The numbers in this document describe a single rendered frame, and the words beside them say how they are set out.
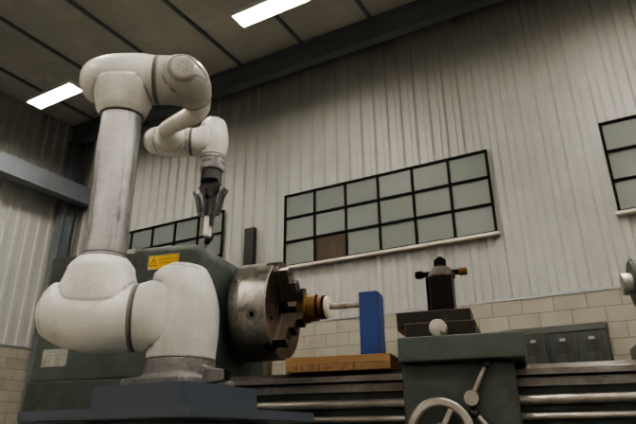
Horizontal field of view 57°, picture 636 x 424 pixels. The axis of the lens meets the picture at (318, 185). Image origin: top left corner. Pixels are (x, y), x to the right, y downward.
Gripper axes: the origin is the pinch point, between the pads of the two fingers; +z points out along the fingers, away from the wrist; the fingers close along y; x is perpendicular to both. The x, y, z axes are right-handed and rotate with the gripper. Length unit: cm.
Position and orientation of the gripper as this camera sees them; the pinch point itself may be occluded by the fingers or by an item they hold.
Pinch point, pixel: (207, 226)
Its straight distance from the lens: 200.5
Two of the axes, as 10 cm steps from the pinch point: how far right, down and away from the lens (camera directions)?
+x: 3.2, 3.8, 8.7
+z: 0.1, 9.2, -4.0
